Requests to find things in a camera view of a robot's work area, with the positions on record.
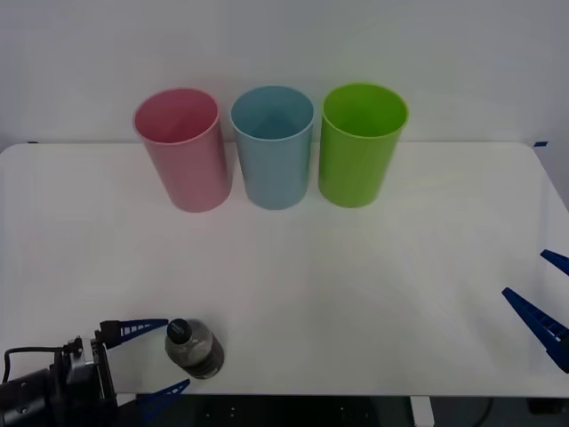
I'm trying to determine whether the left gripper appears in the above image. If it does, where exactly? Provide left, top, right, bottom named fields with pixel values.
left=55, top=318, right=192, bottom=427

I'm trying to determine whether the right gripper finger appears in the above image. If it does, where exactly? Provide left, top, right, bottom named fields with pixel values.
left=539, top=249, right=569, bottom=276
left=501, top=286, right=569, bottom=375

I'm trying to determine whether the small bottle with black cap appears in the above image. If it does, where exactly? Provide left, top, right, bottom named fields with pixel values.
left=164, top=318, right=225, bottom=381

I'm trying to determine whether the black robot torso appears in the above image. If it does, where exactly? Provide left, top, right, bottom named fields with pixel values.
left=132, top=394, right=411, bottom=427

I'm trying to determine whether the pink plastic waste bin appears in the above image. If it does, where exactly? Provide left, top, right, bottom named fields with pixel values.
left=132, top=87, right=232, bottom=214

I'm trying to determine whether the green plastic waste bin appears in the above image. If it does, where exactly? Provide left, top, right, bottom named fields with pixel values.
left=317, top=82, right=409, bottom=209

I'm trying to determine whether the pale blue plastic waste bin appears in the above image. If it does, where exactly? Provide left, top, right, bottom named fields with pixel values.
left=229, top=85, right=316, bottom=211

